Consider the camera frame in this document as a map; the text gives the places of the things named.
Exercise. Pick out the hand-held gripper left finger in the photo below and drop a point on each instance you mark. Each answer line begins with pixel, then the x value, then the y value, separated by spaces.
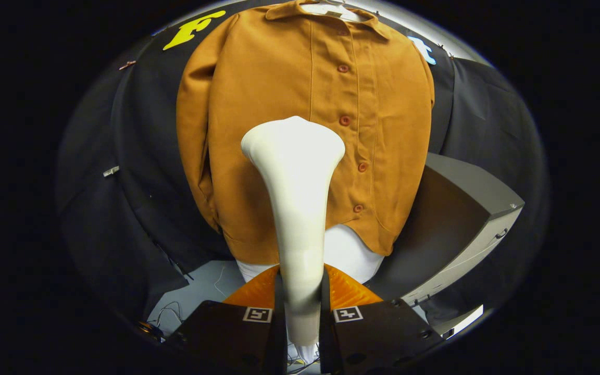
pixel 227 338

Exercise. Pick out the small silver clip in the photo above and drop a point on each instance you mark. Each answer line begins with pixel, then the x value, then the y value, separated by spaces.
pixel 111 171

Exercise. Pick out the black backdrop cloth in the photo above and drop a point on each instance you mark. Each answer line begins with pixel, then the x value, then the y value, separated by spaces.
pixel 138 156

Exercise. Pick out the grey cabinet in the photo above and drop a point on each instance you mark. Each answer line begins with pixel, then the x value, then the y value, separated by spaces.
pixel 435 234

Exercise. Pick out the small red clip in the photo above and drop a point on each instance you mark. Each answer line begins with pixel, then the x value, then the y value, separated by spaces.
pixel 127 64

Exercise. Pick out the white garment steamer head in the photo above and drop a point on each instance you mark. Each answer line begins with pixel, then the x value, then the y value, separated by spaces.
pixel 297 208

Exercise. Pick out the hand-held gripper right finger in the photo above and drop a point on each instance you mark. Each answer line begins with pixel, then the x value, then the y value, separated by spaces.
pixel 378 338

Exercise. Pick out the brown button shirt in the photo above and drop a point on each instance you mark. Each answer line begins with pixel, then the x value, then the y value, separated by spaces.
pixel 263 104

